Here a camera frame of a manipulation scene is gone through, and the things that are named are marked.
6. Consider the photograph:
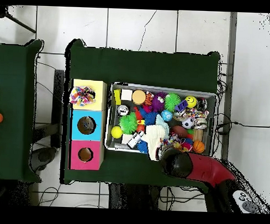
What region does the cream knitted cloth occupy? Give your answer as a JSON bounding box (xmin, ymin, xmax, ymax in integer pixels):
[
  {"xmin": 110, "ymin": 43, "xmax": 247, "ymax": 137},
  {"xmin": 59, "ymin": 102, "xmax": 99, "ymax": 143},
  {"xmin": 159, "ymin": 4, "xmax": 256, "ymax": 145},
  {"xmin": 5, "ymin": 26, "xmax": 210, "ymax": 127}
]
[{"xmin": 144, "ymin": 122, "xmax": 171, "ymax": 163}]

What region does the wooden box with three holes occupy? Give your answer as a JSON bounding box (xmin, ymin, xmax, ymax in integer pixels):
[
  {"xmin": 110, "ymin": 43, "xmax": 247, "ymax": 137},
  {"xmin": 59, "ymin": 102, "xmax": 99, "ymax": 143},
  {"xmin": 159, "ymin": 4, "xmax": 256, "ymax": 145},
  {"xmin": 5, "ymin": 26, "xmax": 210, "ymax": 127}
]
[{"xmin": 68, "ymin": 78, "xmax": 108, "ymax": 171}]

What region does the purple spiky ball with eyes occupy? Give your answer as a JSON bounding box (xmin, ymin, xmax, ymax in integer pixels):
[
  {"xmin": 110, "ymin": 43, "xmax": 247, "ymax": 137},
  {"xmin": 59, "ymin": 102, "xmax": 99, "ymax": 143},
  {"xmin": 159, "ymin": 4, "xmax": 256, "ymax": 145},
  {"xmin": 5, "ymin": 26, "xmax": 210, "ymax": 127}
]
[{"xmin": 151, "ymin": 92, "xmax": 167, "ymax": 112}]

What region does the clear mesh bin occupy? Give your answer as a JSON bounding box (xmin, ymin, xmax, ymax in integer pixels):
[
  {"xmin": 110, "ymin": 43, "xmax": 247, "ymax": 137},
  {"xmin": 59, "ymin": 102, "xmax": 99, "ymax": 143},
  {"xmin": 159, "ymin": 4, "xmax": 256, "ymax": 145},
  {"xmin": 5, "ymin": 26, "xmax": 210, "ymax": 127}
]
[{"xmin": 105, "ymin": 84, "xmax": 218, "ymax": 161}]

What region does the polka dot cloth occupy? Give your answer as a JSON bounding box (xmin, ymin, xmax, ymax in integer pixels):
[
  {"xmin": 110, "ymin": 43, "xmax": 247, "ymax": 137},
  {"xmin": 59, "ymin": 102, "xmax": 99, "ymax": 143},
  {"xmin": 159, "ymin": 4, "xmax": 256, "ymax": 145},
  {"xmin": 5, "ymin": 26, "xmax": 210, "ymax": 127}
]
[{"xmin": 68, "ymin": 85, "xmax": 97, "ymax": 108}]

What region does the blue fuzzy toy with eyes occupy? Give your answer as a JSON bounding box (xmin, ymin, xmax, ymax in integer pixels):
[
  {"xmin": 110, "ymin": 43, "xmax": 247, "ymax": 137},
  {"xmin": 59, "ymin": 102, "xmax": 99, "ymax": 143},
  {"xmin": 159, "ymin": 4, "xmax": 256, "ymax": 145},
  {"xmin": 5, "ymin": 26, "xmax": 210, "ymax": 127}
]
[{"xmin": 136, "ymin": 140, "xmax": 150, "ymax": 154}]

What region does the small orange basketball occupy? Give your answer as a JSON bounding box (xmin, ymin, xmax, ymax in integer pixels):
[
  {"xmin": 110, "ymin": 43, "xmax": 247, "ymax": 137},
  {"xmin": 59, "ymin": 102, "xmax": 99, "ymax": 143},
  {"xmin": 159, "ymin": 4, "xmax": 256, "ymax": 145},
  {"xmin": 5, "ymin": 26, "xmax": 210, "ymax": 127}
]
[{"xmin": 192, "ymin": 139, "xmax": 207, "ymax": 154}]

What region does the plain yellow ball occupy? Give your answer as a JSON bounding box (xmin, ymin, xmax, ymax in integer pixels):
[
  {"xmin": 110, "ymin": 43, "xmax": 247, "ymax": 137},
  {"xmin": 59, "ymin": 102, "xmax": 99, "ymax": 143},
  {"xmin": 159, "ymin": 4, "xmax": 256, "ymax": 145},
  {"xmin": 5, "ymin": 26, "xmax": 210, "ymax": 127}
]
[{"xmin": 110, "ymin": 126, "xmax": 124, "ymax": 139}]

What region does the mint green knitted cloth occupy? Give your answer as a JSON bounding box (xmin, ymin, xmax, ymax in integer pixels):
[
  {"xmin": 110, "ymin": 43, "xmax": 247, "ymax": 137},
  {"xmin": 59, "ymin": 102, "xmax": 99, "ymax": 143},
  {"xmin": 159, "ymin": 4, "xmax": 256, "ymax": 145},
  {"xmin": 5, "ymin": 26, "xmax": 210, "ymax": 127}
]
[{"xmin": 155, "ymin": 114, "xmax": 171, "ymax": 129}]

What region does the green cloth side table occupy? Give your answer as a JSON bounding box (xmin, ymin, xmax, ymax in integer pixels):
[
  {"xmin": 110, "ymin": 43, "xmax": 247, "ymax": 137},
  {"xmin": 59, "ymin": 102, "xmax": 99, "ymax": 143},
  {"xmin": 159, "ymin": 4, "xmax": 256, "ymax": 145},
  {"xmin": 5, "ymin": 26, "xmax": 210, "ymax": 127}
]
[{"xmin": 0, "ymin": 38, "xmax": 45, "ymax": 182}]

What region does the black tripod stand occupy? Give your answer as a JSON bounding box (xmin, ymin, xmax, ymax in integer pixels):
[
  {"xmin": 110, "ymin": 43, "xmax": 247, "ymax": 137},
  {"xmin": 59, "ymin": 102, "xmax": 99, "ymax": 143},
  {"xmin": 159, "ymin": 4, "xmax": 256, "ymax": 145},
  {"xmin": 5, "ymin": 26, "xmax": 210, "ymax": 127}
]
[{"xmin": 0, "ymin": 5, "xmax": 38, "ymax": 34}]

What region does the green spiky ball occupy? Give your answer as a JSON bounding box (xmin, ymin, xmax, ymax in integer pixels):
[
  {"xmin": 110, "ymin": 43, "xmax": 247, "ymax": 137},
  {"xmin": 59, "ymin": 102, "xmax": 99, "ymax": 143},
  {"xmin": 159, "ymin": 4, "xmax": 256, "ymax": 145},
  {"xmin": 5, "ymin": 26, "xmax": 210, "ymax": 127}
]
[
  {"xmin": 164, "ymin": 92, "xmax": 182, "ymax": 112},
  {"xmin": 118, "ymin": 112, "xmax": 139, "ymax": 135}
]

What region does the yellow smiley ball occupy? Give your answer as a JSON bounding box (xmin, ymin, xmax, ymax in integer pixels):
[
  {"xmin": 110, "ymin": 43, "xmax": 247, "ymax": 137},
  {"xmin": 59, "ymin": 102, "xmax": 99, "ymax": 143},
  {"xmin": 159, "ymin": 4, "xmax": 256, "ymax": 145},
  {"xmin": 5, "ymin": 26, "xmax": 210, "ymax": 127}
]
[{"xmin": 185, "ymin": 95, "xmax": 199, "ymax": 108}]

